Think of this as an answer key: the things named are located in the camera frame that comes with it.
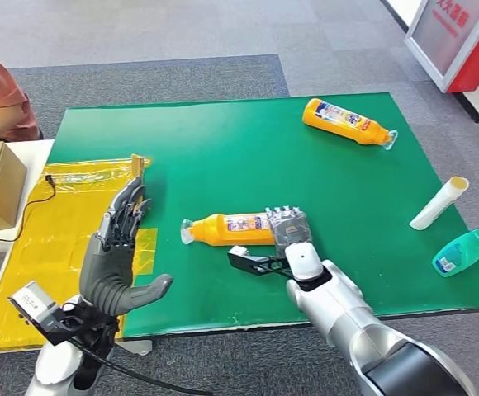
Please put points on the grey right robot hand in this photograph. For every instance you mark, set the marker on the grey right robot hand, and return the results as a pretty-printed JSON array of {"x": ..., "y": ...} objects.
[{"x": 291, "y": 229}]

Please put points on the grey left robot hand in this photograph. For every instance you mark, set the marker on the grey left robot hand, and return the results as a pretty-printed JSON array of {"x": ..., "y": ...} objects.
[{"x": 107, "y": 273}]

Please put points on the orange bottle with clear cap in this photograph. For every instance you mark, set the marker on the orange bottle with clear cap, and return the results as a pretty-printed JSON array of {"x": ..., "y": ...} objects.
[
  {"x": 223, "y": 229},
  {"x": 338, "y": 123}
]

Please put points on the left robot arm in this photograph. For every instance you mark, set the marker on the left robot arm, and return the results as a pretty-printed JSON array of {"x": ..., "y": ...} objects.
[{"x": 57, "y": 371}]

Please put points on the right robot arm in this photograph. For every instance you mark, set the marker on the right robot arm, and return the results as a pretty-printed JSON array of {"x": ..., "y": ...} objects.
[{"x": 338, "y": 311}]

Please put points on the white tube bottle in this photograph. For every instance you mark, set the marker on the white tube bottle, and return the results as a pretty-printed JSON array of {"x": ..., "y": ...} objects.
[{"x": 436, "y": 206}]

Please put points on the teal plastic bottle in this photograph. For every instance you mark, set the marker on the teal plastic bottle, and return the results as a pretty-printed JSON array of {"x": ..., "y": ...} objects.
[{"x": 464, "y": 252}]

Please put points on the yellow plastic wrapped box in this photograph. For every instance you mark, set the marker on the yellow plastic wrapped box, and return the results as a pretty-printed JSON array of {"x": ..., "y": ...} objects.
[{"x": 57, "y": 235}]

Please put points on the green table mat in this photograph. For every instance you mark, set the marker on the green table mat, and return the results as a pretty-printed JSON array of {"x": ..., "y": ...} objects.
[{"x": 243, "y": 164}]

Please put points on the red and white sign stand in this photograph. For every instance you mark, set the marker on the red and white sign stand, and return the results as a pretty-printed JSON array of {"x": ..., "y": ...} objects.
[{"x": 450, "y": 33}]

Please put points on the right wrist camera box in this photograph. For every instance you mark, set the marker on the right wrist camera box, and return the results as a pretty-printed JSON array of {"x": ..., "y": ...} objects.
[{"x": 243, "y": 259}]

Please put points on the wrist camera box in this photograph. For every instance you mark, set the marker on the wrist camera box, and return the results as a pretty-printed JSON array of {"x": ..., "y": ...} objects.
[
  {"x": 243, "y": 259},
  {"x": 32, "y": 306}
]

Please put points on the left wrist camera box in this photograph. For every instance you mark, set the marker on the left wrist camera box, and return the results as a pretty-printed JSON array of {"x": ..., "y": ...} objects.
[{"x": 32, "y": 306}]

